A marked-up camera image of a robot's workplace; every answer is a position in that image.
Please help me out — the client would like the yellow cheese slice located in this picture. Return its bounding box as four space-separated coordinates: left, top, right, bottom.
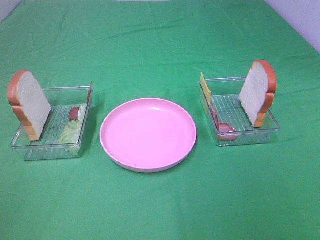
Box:
200 72 212 105

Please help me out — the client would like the red bacon strip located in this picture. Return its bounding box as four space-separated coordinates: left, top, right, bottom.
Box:
210 101 238 141

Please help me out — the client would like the green lettuce leaf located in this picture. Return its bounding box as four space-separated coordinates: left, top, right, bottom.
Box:
58 103 87 144

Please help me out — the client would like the bread slice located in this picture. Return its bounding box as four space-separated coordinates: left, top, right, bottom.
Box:
7 70 52 141
238 59 277 128

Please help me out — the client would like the pink round plate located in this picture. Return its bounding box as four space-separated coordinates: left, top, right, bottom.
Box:
99 98 197 173

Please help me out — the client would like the right clear plastic container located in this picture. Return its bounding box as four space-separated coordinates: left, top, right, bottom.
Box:
199 77 280 147

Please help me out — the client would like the clear plastic container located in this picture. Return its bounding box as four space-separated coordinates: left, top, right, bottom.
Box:
199 77 280 147
10 85 93 161

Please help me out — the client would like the left clear plastic container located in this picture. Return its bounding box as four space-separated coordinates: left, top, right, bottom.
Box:
10 85 93 161

